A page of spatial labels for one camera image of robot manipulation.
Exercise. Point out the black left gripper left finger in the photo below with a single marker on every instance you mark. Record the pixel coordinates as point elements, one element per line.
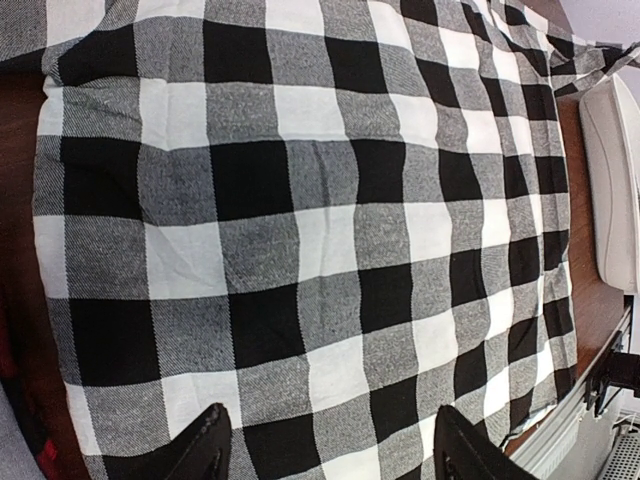
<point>201,451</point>

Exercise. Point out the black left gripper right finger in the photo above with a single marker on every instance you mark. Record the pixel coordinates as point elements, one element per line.
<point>460,452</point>

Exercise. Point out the black white checked shirt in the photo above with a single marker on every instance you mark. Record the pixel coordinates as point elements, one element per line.
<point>330,217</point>

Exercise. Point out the folded grey shirt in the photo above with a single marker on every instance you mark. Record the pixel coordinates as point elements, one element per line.
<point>16,460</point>

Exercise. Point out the white plastic basket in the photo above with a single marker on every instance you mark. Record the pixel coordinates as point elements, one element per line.
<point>609,117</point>

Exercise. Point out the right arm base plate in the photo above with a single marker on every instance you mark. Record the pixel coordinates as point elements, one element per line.
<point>614,369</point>

